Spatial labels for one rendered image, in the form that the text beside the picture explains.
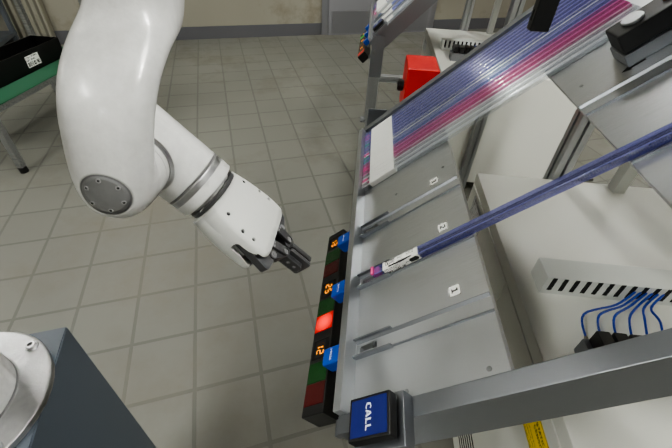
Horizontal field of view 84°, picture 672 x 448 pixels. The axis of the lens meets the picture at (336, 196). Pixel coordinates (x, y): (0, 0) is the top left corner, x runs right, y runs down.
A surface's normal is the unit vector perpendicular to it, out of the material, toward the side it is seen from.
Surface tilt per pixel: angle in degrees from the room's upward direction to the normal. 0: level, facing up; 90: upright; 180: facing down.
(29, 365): 0
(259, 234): 49
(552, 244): 0
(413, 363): 44
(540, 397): 90
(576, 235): 0
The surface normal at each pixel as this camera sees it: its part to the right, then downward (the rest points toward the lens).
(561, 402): -0.10, 0.62
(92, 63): 0.12, -0.17
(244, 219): 0.73, -0.40
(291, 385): 0.04, -0.78
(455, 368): -0.66, -0.62
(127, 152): 0.46, 0.49
